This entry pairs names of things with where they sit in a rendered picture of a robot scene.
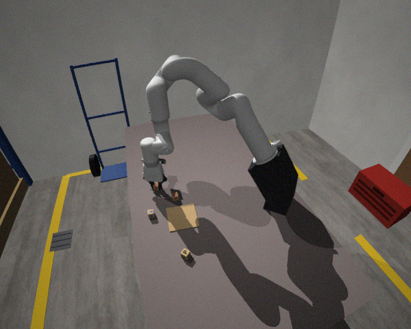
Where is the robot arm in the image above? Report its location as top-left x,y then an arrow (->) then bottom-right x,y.
140,55 -> 282,168

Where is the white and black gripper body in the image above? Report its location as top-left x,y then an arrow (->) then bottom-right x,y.
143,162 -> 164,182

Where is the tan flat mat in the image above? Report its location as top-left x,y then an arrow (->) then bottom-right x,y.
166,204 -> 200,232

